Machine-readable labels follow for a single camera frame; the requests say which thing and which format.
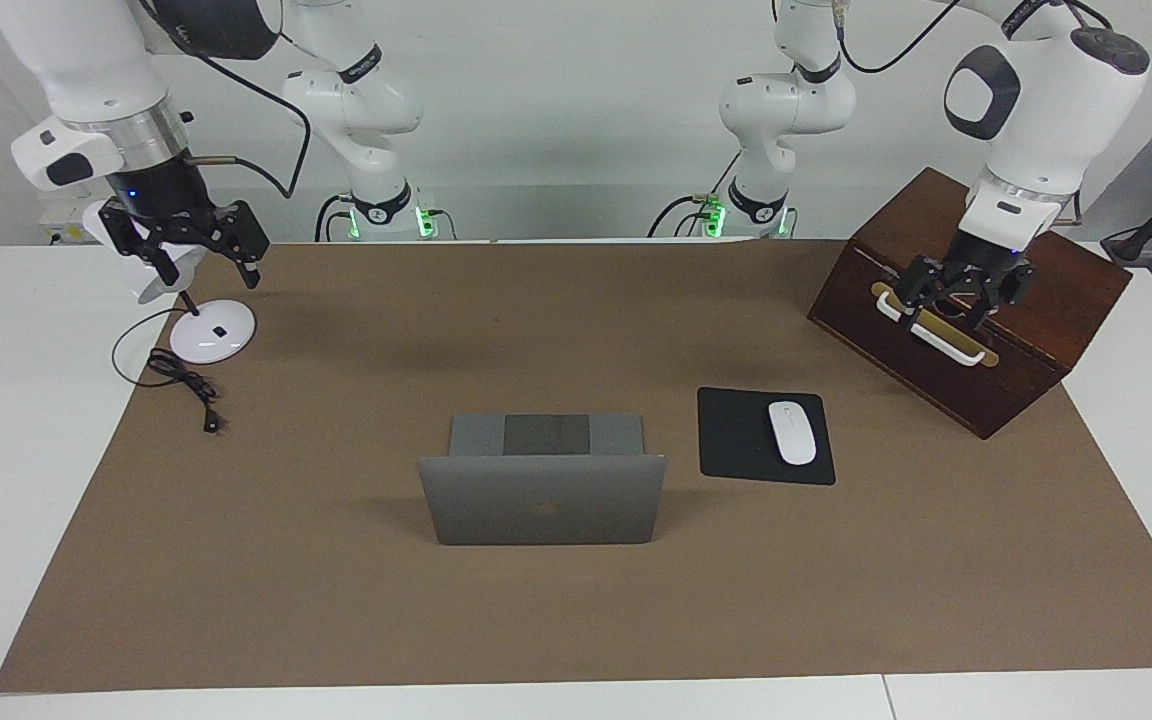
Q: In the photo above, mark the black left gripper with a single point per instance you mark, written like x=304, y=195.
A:
x=981, y=268

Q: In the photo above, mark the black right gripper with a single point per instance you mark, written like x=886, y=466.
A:
x=166, y=205

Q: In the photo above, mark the silver laptop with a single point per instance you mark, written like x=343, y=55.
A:
x=536, y=500

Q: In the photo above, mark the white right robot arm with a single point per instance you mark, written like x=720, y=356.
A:
x=76, y=60

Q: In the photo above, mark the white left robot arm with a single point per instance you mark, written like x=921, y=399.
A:
x=1056, y=110

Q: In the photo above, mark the white desk lamp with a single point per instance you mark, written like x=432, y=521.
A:
x=216, y=340

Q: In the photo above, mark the dark brown wooden box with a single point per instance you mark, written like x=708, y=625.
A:
x=1066, y=330

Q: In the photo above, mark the white computer mouse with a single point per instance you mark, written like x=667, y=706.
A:
x=792, y=435

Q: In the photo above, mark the black mouse pad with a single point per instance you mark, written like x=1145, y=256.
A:
x=731, y=440

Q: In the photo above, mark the brown table mat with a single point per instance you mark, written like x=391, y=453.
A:
x=336, y=600

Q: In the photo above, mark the white wall socket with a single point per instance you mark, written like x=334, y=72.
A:
x=56, y=225

